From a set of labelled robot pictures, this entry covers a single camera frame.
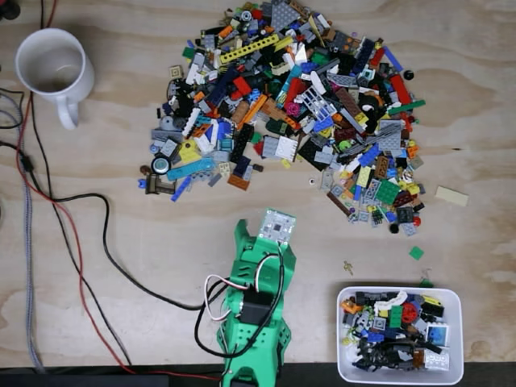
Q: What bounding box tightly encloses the white ceramic mug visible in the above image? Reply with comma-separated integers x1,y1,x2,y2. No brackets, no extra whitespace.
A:
15,27,96,131

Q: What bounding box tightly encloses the long black Lego plate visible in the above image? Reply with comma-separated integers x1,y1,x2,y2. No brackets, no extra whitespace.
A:
229,123,256,164

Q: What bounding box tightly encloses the white Lego tile blue print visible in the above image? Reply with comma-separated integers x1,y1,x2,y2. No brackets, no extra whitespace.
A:
425,324,449,347

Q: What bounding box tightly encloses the camera circuit board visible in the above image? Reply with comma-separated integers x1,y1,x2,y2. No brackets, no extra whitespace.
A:
257,208,298,246

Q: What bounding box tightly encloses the thick black cable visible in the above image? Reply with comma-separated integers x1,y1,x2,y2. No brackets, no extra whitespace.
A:
0,140,285,360

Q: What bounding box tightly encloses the dark flat rectangular object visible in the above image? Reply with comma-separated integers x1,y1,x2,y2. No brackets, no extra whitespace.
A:
0,373,170,387

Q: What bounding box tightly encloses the long green Lego plate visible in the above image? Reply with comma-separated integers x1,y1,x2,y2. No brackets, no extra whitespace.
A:
387,99,427,116

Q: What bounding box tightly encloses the black square Lego plate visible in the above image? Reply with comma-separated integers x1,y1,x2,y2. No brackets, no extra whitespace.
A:
297,139,330,171

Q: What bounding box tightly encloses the white plastic bin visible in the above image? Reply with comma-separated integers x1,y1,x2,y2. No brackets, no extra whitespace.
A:
336,285,464,385

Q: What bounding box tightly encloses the long light blue Lego piece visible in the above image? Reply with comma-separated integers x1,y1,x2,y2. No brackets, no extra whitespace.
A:
166,157,217,182

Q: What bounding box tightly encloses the dark blue Lego brick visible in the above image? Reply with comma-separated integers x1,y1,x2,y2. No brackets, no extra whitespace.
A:
232,156,254,181
356,38,376,64

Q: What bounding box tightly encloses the large grey Lego wedge plate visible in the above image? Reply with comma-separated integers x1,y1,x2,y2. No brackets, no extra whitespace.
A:
270,0,303,31

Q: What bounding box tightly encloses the looped black cable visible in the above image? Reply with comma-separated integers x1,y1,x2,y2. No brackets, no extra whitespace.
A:
0,88,25,130

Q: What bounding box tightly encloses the black and white Lego piece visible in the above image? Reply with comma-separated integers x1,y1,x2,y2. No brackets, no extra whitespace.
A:
358,90,384,130

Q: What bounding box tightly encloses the long brown Lego plate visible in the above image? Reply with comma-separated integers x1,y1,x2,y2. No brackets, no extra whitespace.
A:
326,190,352,217
335,86,366,122

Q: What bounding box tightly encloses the white ridged Lego piece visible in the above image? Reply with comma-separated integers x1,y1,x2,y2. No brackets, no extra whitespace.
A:
181,107,201,137

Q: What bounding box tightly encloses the white Lego arch piece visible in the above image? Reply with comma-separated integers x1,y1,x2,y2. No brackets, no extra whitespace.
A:
372,289,409,316

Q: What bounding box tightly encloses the white Lego plate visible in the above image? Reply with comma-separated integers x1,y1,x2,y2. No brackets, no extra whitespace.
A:
423,351,451,371
277,135,300,160

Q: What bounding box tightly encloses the yellow Lego technic beam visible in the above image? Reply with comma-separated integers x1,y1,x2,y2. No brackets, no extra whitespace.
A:
219,33,281,65

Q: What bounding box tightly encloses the long blue Lego plate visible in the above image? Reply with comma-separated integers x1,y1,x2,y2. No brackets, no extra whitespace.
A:
381,45,405,73

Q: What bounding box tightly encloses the dark round object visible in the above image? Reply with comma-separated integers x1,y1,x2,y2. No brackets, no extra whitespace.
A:
0,0,21,21

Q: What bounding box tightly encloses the thin blue Lego plate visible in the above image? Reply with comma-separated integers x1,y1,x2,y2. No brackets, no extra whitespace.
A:
169,175,194,202

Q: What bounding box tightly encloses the thin black cable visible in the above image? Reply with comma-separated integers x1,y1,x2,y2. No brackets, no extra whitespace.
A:
30,0,133,367

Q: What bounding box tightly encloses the grey braided cable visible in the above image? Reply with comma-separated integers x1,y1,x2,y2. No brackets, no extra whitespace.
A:
0,86,45,374

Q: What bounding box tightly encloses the long red Lego brick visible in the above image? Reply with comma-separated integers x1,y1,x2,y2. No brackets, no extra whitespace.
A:
389,74,413,106

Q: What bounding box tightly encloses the yellow Lego slope piece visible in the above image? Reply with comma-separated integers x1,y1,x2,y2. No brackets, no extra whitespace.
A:
177,139,202,164

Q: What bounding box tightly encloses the white Lego lattice window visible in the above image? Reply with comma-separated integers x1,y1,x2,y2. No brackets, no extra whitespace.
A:
301,86,338,118

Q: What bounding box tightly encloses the thin red cable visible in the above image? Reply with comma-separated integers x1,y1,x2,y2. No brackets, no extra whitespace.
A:
15,0,225,382

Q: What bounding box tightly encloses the tan Lego plate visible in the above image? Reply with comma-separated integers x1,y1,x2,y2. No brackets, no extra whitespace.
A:
434,185,471,207

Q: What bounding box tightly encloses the orange Lego technic beam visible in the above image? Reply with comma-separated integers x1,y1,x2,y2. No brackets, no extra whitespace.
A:
235,93,269,131

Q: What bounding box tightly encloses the white red black servo wire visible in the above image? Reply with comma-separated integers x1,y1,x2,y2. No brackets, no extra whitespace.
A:
256,252,285,293
204,273,259,323

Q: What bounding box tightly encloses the long navy Lego piece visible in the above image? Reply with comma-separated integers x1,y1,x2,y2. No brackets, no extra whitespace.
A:
205,66,239,106

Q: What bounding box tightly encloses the large green Lego plate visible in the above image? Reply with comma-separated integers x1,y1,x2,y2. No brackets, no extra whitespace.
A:
374,178,402,206

